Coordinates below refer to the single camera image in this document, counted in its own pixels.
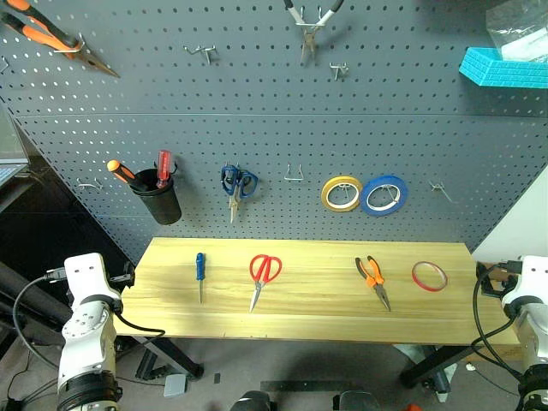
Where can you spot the orange black long-nose pliers, small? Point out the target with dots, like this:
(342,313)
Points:
(373,278)

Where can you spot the grey laptop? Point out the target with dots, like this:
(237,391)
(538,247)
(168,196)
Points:
(8,169)

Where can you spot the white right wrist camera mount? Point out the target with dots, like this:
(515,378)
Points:
(531,278)

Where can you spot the clear plastic bag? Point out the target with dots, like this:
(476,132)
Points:
(516,30)

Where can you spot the orange black long-nose pliers, large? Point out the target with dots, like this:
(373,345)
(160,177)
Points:
(47,36)

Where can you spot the dark rounded shape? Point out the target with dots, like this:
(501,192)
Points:
(252,402)
(355,402)

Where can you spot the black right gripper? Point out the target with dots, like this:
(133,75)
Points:
(488,280)

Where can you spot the metal pegboard hook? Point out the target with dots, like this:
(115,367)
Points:
(3,65)
(201,51)
(73,48)
(91,186)
(294,175)
(339,68)
(441,188)

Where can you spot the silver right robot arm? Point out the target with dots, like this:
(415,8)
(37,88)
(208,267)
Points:
(533,338)

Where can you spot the cyan plastic tray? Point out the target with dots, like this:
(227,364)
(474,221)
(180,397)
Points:
(501,73)

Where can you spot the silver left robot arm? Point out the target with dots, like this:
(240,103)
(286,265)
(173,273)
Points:
(85,342)

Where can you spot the yellow tape roll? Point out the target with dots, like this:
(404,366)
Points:
(327,198)

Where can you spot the grey metal pegboard wall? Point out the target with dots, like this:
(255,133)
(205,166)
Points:
(274,128)

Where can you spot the black cup holder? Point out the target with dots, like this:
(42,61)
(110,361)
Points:
(160,201)

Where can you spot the grey foot pedal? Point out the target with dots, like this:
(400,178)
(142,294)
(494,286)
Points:
(175,385)

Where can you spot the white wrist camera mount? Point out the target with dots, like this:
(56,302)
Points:
(531,278)
(87,274)

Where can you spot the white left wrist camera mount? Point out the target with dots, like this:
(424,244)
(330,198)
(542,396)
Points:
(87,274)

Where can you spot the red tape roll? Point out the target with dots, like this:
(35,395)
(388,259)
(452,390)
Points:
(417,280)

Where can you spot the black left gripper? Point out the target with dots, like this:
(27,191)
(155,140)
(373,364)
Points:
(124,278)

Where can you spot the black table leg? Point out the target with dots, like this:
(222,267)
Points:
(436,364)
(167,355)

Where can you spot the blue tape roll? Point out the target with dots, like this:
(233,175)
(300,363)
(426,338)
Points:
(368,204)

